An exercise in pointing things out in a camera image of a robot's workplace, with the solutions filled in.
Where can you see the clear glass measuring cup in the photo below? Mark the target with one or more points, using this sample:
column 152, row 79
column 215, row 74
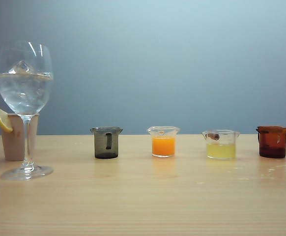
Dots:
column 163, row 146

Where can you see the grey glass measuring cup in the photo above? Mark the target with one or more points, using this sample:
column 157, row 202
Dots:
column 101, row 147

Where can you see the measuring cup with yellow juice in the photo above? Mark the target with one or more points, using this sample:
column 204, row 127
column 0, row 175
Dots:
column 221, row 151

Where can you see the amber glass measuring cup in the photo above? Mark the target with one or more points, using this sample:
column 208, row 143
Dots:
column 272, row 142

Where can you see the brown paper cup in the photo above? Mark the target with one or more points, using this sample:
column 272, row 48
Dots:
column 12, row 145

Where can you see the large clear wine glass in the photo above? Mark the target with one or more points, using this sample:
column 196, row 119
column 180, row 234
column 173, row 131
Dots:
column 25, row 93

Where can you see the yellow lemon slice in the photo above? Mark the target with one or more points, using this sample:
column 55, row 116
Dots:
column 3, row 120

